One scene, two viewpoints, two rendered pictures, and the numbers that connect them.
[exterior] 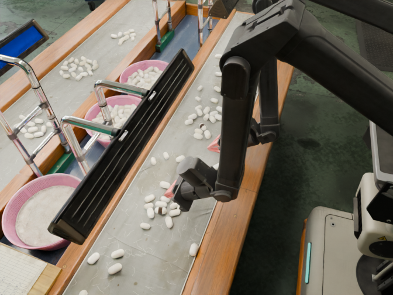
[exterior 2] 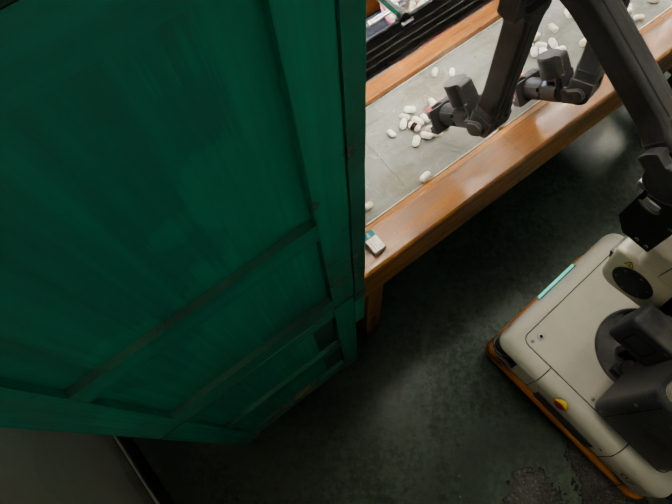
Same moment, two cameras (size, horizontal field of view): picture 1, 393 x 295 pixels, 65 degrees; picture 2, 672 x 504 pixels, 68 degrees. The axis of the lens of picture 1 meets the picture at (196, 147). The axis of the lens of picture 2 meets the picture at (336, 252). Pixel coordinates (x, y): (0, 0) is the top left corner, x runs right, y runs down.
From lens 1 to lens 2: 0.50 m
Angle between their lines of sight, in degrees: 27
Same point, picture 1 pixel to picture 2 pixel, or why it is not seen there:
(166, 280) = (386, 189)
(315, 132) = not seen: outside the picture
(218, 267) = (438, 202)
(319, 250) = (578, 276)
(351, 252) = (616, 299)
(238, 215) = (490, 168)
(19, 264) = not seen: hidden behind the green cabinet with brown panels
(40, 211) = not seen: hidden behind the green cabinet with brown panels
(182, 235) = (422, 160)
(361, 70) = (617, 34)
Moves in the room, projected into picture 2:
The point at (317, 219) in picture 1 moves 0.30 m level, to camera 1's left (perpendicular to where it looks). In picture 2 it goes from (603, 245) to (523, 207)
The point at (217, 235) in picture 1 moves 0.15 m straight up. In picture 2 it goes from (455, 175) to (466, 143)
